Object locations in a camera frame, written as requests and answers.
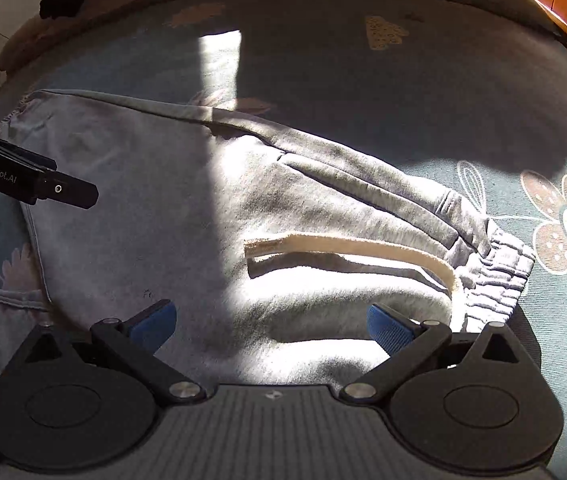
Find blue-grey floral bed sheet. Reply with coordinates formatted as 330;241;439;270
0;0;567;480

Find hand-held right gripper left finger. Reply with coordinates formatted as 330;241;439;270
24;299;214;407

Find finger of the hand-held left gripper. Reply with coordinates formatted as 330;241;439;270
0;127;99;209

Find flat grey-blue pillow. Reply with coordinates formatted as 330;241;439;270
416;0;564;43

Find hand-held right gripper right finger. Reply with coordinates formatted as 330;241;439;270
338;302;529;405

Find grey sweatpants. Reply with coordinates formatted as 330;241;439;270
0;89;537;463

